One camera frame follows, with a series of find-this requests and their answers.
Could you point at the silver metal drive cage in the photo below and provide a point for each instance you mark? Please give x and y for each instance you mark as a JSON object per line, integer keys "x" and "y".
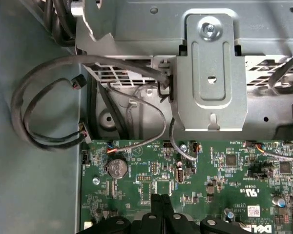
{"x": 141, "y": 29}

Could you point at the black and grey PC case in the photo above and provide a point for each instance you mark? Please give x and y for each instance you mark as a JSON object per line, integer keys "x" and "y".
{"x": 39, "y": 182}

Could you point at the white barcode sticker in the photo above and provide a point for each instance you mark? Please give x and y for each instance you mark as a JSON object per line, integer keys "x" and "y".
{"x": 254, "y": 210}

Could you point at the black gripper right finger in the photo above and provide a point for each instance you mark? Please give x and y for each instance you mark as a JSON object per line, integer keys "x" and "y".
{"x": 168, "y": 212}

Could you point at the silver coin battery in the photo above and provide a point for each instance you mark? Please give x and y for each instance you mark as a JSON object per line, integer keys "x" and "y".
{"x": 117, "y": 168}

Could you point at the silver internal USB port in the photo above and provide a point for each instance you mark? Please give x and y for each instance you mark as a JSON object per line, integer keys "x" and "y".
{"x": 180, "y": 175}

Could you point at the green motherboard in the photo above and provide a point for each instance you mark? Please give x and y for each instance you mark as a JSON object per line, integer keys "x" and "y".
{"x": 210, "y": 170}

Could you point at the black square chip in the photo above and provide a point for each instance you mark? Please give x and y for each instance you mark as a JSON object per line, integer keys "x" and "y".
{"x": 231, "y": 160}

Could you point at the grey metal bracket with screw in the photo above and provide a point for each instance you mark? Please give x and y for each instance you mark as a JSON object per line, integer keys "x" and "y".
{"x": 185, "y": 109}

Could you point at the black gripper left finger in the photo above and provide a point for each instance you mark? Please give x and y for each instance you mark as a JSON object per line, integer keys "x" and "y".
{"x": 156, "y": 207}

